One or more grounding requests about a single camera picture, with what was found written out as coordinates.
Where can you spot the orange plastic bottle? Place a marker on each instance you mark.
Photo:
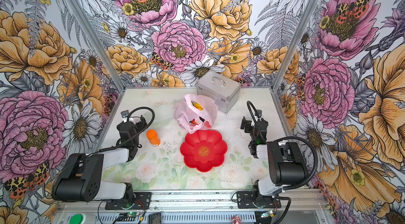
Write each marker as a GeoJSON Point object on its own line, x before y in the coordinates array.
{"type": "Point", "coordinates": [153, 138]}

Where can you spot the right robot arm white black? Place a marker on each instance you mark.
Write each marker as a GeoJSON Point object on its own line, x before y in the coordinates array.
{"type": "Point", "coordinates": [286, 166]}

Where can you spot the pink plastic bag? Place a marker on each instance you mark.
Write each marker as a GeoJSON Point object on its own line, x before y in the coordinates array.
{"type": "Point", "coordinates": [186, 112]}

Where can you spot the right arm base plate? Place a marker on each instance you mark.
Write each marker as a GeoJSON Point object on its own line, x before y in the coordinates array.
{"type": "Point", "coordinates": [250, 200]}

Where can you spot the aluminium rail frame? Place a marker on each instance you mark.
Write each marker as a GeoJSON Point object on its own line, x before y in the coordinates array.
{"type": "Point", "coordinates": [301, 206]}

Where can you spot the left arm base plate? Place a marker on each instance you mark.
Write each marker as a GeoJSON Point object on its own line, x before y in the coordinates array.
{"type": "Point", "coordinates": [139, 201]}

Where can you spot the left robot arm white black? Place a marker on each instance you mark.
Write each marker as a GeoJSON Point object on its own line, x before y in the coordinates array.
{"type": "Point", "coordinates": [81, 178]}

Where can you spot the green round button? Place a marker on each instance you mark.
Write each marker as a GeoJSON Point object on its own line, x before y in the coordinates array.
{"type": "Point", "coordinates": [77, 219]}

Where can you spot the silver metal case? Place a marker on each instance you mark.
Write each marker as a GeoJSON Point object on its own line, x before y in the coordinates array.
{"type": "Point", "coordinates": [222, 90]}

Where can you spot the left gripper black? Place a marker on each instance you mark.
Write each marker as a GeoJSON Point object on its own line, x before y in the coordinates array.
{"type": "Point", "coordinates": [142, 124]}

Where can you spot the red flower-shaped plate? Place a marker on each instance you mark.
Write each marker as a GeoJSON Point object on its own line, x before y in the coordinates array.
{"type": "Point", "coordinates": [204, 150]}

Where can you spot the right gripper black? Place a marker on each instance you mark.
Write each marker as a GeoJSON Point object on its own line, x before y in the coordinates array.
{"type": "Point", "coordinates": [248, 125]}

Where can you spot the yellow lemon toy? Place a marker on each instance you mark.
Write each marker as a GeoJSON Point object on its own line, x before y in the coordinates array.
{"type": "Point", "coordinates": [197, 106]}

